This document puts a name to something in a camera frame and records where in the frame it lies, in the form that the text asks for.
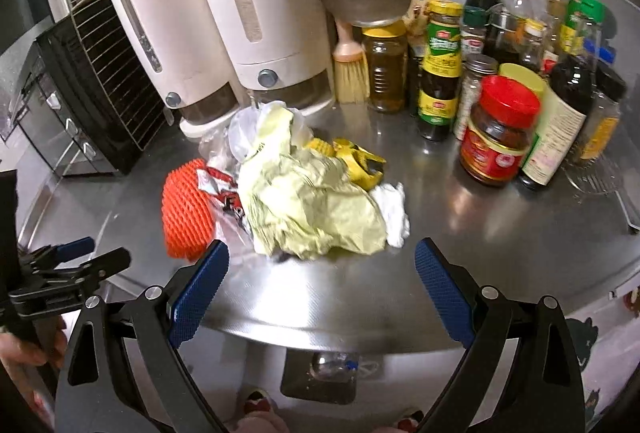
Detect silver lid spice jar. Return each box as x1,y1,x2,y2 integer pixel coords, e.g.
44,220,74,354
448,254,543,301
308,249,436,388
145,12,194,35
454,54,501,141

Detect yellow wrapper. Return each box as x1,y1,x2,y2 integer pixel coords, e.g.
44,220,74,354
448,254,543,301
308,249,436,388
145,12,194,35
334,138,388,190

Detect green cap bottle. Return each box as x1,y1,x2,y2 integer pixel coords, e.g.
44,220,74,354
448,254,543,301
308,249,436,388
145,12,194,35
567,0,607,59

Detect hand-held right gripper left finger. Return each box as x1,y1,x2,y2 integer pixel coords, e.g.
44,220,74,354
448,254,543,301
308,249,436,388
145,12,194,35
54,239,236,433

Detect orange foam fruit net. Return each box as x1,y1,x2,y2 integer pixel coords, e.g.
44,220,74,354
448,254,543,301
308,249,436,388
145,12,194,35
161,158,221,261

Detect dark bottle green yellow label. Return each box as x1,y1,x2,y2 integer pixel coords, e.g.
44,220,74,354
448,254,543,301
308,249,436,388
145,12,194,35
417,0,463,143

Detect red patterned slipper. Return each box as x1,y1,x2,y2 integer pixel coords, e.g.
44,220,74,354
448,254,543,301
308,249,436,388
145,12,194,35
242,388,278,416
395,408,423,431

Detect black wire rack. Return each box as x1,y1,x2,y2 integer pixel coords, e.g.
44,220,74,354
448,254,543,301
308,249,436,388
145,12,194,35
65,0,168,153

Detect small green lid spice jar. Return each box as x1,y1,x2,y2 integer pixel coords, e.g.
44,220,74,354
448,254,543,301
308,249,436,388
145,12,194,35
460,6,488,64

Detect red lid sauce jar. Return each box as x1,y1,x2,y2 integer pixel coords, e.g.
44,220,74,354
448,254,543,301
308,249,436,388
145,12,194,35
459,74,543,186

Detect dark bottle cream label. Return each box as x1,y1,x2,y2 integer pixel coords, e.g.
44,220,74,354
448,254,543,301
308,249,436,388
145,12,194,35
517,20,603,192

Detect black lid spice jar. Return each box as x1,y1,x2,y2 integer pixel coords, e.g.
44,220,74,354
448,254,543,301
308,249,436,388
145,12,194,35
575,63,628,164

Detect black toaster oven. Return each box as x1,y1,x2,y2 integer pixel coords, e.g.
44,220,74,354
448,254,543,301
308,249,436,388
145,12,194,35
0,18,168,176

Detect grey trash bin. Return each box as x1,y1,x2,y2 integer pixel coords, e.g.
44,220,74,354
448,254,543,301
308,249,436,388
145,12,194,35
280,348,386,406

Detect clear acrylic rack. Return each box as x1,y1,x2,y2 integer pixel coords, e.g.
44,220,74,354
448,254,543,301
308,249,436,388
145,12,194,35
547,0,640,234

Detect white plastic bag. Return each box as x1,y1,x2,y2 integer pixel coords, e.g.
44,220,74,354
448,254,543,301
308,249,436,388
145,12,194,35
227,102,313,161

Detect amber jar yellow lid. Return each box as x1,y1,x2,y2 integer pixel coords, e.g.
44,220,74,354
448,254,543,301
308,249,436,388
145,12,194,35
361,20,410,114

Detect cartoon floor mat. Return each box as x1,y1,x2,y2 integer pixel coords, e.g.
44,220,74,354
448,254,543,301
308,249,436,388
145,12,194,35
565,285,640,433

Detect person's left hand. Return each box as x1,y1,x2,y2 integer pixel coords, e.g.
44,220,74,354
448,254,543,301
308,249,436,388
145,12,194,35
0,315,68,369

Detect red white snack wrapper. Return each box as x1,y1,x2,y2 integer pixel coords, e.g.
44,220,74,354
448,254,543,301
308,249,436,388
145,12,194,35
195,166,251,226

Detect pale green paper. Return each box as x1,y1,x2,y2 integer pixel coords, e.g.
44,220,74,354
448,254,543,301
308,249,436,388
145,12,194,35
237,106,388,259

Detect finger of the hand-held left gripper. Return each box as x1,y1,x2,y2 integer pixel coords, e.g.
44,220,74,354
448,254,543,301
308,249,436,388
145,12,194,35
20,236,96,270
9,248,132,314

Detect clear plastic bottle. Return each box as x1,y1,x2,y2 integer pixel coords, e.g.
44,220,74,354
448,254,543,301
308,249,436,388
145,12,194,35
310,352,381,381

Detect clear plastic bag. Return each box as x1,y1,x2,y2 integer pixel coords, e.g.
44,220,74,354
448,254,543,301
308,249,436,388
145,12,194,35
199,133,236,169

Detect white tissue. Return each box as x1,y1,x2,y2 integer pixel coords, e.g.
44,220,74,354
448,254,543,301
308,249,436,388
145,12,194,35
370,182,411,249

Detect wooden handle brush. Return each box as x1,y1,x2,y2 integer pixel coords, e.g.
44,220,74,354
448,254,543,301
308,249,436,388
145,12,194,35
332,18,371,104

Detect pink fleece pants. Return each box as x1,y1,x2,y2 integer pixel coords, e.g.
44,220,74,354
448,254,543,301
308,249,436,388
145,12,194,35
235,413,301,433

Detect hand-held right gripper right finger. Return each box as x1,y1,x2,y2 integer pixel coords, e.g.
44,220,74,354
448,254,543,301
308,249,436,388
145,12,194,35
414,237,587,433

